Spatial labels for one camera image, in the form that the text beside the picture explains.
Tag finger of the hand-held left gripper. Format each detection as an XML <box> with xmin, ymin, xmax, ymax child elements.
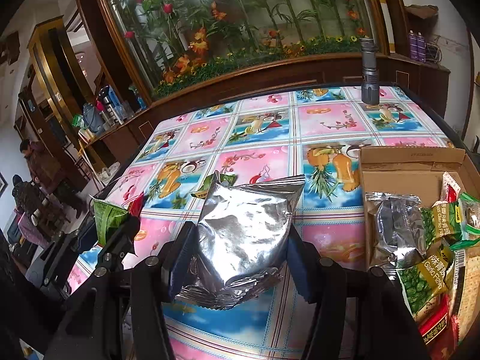
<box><xmin>96</xmin><ymin>214</ymin><xmax>142</xmax><ymax>271</ymax></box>
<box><xmin>77</xmin><ymin>194</ymin><xmax>99</xmax><ymax>252</ymax></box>

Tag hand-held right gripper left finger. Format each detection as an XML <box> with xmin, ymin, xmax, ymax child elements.
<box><xmin>44</xmin><ymin>222</ymin><xmax>197</xmax><ymax>360</ymax></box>

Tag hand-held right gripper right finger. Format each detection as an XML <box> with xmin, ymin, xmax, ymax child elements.
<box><xmin>286</xmin><ymin>227</ymin><xmax>436</xmax><ymax>360</ymax></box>

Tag large silver foil packet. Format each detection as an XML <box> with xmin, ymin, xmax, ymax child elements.
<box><xmin>179</xmin><ymin>174</ymin><xmax>306</xmax><ymax>310</ymax></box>

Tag cardboard box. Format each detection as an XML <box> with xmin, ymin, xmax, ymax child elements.
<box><xmin>358</xmin><ymin>146</ymin><xmax>480</xmax><ymax>360</ymax></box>

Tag small silver foil packet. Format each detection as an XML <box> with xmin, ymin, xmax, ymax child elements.
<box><xmin>364</xmin><ymin>191</ymin><xmax>428</xmax><ymax>269</ymax></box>

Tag green yellow pea packet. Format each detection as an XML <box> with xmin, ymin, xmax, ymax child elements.
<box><xmin>422</xmin><ymin>200</ymin><xmax>464</xmax><ymax>248</ymax></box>
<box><xmin>397</xmin><ymin>240</ymin><xmax>456</xmax><ymax>317</ymax></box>

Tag steel thermos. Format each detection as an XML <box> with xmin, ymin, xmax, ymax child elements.
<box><xmin>98</xmin><ymin>94</ymin><xmax>113</xmax><ymax>122</ymax></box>

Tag blue bottle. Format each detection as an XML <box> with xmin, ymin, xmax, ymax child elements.
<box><xmin>110</xmin><ymin>86</ymin><xmax>125</xmax><ymax>120</ymax></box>

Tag teal bottle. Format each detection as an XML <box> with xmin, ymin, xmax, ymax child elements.
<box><xmin>129</xmin><ymin>84</ymin><xmax>148</xmax><ymax>111</ymax></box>

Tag green edged cracker packet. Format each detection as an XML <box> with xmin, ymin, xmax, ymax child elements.
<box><xmin>450</xmin><ymin>240</ymin><xmax>480</xmax><ymax>331</ymax></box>

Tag white red snack packet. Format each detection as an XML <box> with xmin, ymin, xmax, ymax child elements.
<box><xmin>440</xmin><ymin>172</ymin><xmax>463</xmax><ymax>203</ymax></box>

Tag tall wooden cabinet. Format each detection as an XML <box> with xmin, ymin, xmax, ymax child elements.
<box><xmin>17</xmin><ymin>15</ymin><xmax>106</xmax><ymax>192</ymax></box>

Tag green white snack packet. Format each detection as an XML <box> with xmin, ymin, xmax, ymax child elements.
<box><xmin>457</xmin><ymin>193</ymin><xmax>480</xmax><ymax>241</ymax></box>

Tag grey flashlight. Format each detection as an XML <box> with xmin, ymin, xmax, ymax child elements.
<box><xmin>359</xmin><ymin>37</ymin><xmax>381</xmax><ymax>105</ymax></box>

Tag glass plant display cabinet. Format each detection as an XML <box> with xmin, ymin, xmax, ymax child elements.
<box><xmin>69</xmin><ymin>0</ymin><xmax>398</xmax><ymax>100</ymax></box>

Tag wire basket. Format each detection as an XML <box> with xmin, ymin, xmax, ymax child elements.
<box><xmin>425</xmin><ymin>35</ymin><xmax>443</xmax><ymax>62</ymax></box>

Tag wooden wall shelf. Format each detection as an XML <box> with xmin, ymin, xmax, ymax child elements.
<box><xmin>405</xmin><ymin>4</ymin><xmax>439</xmax><ymax>21</ymax></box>

